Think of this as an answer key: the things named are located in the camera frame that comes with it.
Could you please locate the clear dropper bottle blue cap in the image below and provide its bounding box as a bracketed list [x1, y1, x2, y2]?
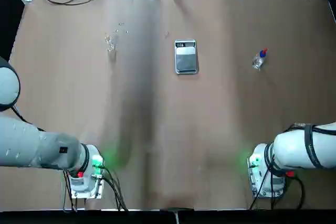
[251, 50, 267, 71]

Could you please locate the silver electronic balance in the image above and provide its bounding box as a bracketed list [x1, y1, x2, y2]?
[174, 38, 200, 75]

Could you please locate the black arm base cable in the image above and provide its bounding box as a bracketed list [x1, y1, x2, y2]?
[101, 165, 129, 212]
[270, 174, 307, 210]
[62, 169, 79, 213]
[248, 165, 269, 210]

